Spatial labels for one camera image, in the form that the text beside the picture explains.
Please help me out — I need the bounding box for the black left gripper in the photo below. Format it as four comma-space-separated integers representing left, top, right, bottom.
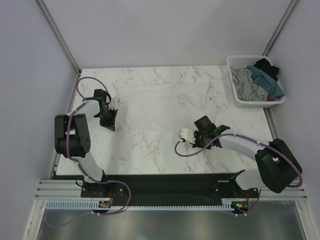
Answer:
95, 108, 118, 132

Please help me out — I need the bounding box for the white t-shirt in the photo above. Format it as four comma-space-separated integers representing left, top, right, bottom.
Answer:
115, 81, 218, 133

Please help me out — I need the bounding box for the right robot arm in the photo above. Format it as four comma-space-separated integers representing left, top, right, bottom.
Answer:
192, 115, 303, 197

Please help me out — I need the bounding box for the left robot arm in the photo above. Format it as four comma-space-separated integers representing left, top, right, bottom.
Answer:
54, 89, 120, 197

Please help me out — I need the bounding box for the grey t-shirt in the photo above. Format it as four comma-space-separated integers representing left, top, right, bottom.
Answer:
230, 67, 268, 102

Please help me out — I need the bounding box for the red garment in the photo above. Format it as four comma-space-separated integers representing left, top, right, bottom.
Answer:
266, 97, 277, 102

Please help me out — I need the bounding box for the teal blue t-shirt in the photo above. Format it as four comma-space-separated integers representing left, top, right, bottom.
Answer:
245, 65, 285, 100

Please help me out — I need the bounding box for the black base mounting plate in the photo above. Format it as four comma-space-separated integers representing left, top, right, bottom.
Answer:
81, 173, 258, 206

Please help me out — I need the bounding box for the black t-shirt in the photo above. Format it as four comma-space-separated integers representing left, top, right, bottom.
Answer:
253, 58, 280, 82

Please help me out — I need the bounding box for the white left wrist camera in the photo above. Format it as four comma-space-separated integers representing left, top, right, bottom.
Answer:
108, 98, 120, 111

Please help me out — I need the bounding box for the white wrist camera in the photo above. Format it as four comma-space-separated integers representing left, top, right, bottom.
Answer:
108, 98, 120, 111
179, 128, 196, 144

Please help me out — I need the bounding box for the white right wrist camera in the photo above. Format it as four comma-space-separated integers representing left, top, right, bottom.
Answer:
179, 128, 196, 144

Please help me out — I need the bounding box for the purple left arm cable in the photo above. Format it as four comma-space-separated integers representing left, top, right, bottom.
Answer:
46, 76, 133, 228

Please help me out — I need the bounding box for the white slotted cable duct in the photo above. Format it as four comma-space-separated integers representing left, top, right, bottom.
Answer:
45, 199, 242, 211

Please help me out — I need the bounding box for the aluminium rail frame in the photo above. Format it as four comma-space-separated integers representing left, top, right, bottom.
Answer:
35, 180, 308, 201

